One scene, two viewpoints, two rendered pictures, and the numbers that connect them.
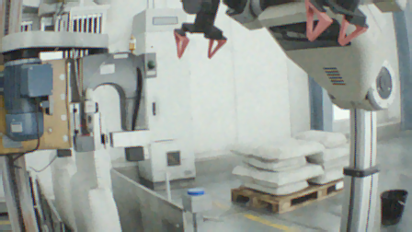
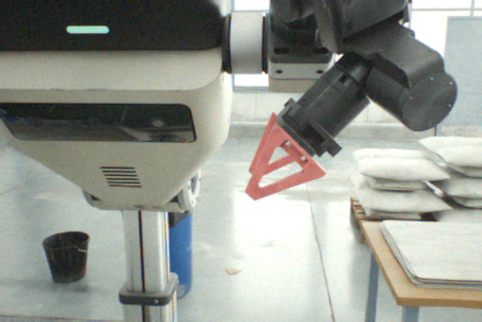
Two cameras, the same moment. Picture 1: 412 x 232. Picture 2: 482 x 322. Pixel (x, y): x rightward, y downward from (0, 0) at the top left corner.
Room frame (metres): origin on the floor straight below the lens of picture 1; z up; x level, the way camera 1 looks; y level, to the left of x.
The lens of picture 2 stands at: (0.55, 0.18, 1.42)
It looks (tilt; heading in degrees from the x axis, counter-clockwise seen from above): 13 degrees down; 303
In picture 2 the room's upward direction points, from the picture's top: straight up
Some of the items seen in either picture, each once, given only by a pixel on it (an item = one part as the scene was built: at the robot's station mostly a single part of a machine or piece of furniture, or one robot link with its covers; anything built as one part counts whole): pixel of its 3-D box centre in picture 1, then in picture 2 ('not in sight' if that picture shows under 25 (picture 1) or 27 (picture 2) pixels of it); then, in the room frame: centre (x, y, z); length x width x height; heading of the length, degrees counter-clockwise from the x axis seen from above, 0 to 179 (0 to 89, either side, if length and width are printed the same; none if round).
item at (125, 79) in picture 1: (102, 89); not in sight; (1.63, 0.38, 1.21); 0.30 x 0.25 x 0.30; 28
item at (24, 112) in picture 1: (23, 99); not in sight; (1.22, 0.58, 1.21); 0.15 x 0.15 x 0.25
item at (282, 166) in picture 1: (274, 160); not in sight; (4.34, -0.64, 0.44); 0.66 x 0.42 x 0.14; 22
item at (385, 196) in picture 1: (393, 207); (68, 257); (3.02, -1.54, 0.13); 0.30 x 0.30 x 0.26
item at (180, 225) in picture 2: not in sight; (159, 239); (2.40, -1.77, 0.32); 0.51 x 0.48 x 0.65; 118
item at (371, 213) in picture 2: not in sight; (386, 203); (1.51, -3.61, 0.20); 0.66 x 0.42 x 0.13; 115
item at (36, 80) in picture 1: (36, 85); not in sight; (1.16, 0.49, 1.25); 0.10 x 0.08 x 0.12; 143
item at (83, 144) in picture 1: (83, 143); not in sight; (1.47, 0.43, 1.04); 0.08 x 0.06 x 0.05; 118
